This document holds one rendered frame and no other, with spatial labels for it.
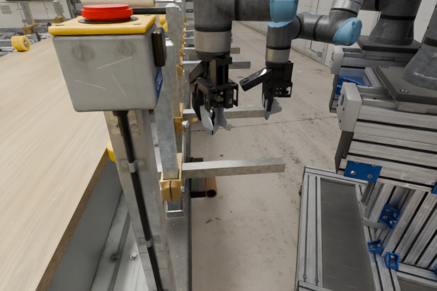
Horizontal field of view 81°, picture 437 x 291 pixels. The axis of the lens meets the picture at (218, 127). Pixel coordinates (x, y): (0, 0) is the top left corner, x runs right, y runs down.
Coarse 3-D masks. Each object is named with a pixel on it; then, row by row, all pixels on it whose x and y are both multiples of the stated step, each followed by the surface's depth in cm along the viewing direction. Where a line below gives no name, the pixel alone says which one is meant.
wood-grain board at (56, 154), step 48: (48, 48) 151; (0, 96) 88; (48, 96) 88; (0, 144) 62; (48, 144) 62; (96, 144) 62; (0, 192) 48; (48, 192) 48; (0, 240) 39; (48, 240) 39; (0, 288) 33
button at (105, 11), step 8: (88, 8) 20; (96, 8) 19; (104, 8) 20; (112, 8) 20; (120, 8) 20; (128, 8) 21; (88, 16) 20; (96, 16) 20; (104, 16) 20; (112, 16) 20; (120, 16) 20; (128, 16) 21
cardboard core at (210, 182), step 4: (208, 180) 172; (212, 180) 172; (208, 184) 168; (212, 184) 168; (216, 184) 172; (208, 188) 165; (212, 188) 165; (216, 188) 167; (208, 192) 171; (212, 192) 171; (216, 192) 166; (208, 196) 167; (212, 196) 168
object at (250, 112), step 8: (152, 112) 86; (184, 112) 86; (192, 112) 86; (224, 112) 87; (232, 112) 88; (240, 112) 88; (248, 112) 88; (256, 112) 88; (264, 112) 89; (152, 120) 86; (184, 120) 87
